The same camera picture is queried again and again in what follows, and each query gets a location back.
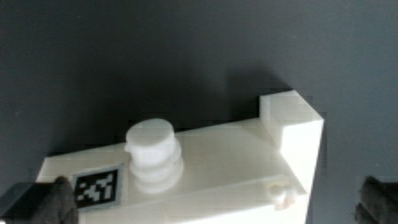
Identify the white cabinet box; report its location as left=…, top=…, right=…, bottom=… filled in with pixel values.
left=37, top=91, right=323, bottom=224

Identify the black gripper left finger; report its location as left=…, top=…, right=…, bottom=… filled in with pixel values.
left=0, top=176, right=78, bottom=224

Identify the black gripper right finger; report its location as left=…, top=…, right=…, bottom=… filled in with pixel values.
left=355, top=176, right=398, bottom=224

